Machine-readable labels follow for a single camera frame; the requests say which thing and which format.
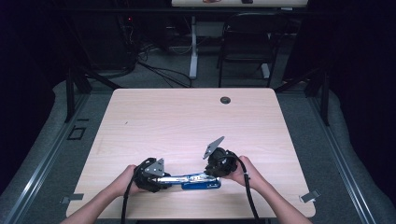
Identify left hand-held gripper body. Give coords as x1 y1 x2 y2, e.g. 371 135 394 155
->
134 157 166 194

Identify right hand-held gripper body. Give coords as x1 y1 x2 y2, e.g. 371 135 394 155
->
202 135 240 178

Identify blue stapler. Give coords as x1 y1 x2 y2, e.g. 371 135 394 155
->
156 172 223 191

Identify person's left hand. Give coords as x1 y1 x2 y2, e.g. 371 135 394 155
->
112 164 143 198

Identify person's right hand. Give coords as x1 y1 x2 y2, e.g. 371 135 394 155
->
222 155 266 191

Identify grey tape piece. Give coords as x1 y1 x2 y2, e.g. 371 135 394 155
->
299 189 321 204
60 193 85 205

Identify black metal stand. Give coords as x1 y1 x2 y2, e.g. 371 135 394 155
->
274 66 331 127
64 66 120 123

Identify white desk leg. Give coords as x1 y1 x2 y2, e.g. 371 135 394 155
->
189 16 199 79

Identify black folding chair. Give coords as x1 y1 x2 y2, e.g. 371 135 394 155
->
217 12 290 89

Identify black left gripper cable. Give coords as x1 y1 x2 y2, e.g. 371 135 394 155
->
120 157 157 224

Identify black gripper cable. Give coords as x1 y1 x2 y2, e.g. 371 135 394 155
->
223 151 262 224
120 157 157 224

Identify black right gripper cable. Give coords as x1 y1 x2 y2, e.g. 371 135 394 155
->
223 151 262 224

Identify black floor cables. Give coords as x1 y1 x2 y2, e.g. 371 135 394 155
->
124 18 193 89

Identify aluminium floor rail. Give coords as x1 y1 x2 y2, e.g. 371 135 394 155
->
306 92 379 224
2 92 92 224

